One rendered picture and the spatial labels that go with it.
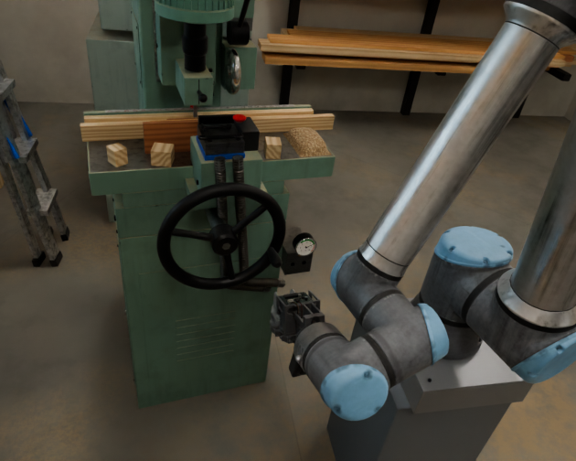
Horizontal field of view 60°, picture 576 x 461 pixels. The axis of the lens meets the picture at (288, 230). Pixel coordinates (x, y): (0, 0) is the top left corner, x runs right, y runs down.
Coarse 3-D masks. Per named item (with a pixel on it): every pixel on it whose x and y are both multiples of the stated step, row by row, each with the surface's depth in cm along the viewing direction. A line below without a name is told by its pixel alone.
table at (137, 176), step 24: (96, 144) 120; (288, 144) 131; (96, 168) 111; (120, 168) 112; (144, 168) 113; (168, 168) 115; (192, 168) 116; (264, 168) 123; (288, 168) 126; (312, 168) 128; (96, 192) 112; (120, 192) 114
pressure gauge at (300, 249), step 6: (300, 234) 135; (306, 234) 135; (294, 240) 135; (300, 240) 133; (306, 240) 134; (312, 240) 134; (294, 246) 135; (300, 246) 134; (306, 246) 135; (312, 246) 136; (300, 252) 136; (306, 252) 137
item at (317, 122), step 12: (156, 120) 125; (252, 120) 131; (264, 120) 133; (276, 120) 134; (288, 120) 135; (300, 120) 136; (312, 120) 137; (324, 120) 139; (84, 132) 119; (96, 132) 120; (108, 132) 121; (120, 132) 122; (132, 132) 123; (264, 132) 135
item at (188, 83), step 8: (176, 64) 123; (184, 64) 122; (176, 72) 124; (184, 72) 117; (192, 72) 118; (200, 72) 119; (208, 72) 119; (176, 80) 126; (184, 80) 115; (192, 80) 116; (200, 80) 116; (208, 80) 117; (184, 88) 116; (192, 88) 117; (200, 88) 118; (208, 88) 118; (184, 96) 118; (192, 96) 118; (208, 96) 119; (192, 104) 119; (200, 104) 120; (208, 104) 121
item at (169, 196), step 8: (264, 184) 126; (272, 184) 127; (280, 184) 128; (136, 192) 116; (144, 192) 116; (152, 192) 117; (160, 192) 117; (168, 192) 118; (176, 192) 119; (184, 192) 120; (272, 192) 128; (280, 192) 129; (128, 200) 116; (136, 200) 117; (144, 200) 117; (152, 200) 118; (160, 200) 119; (168, 200) 120; (176, 200) 120
